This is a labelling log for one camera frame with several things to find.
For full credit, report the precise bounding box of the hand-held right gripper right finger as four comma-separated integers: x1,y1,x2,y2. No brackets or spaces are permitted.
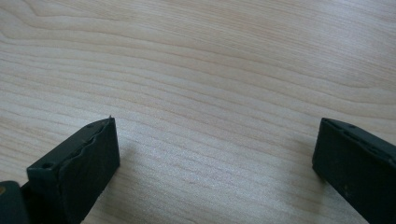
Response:
312,117,396,224

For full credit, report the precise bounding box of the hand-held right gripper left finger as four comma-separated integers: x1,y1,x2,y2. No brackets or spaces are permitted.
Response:
20,115,121,224

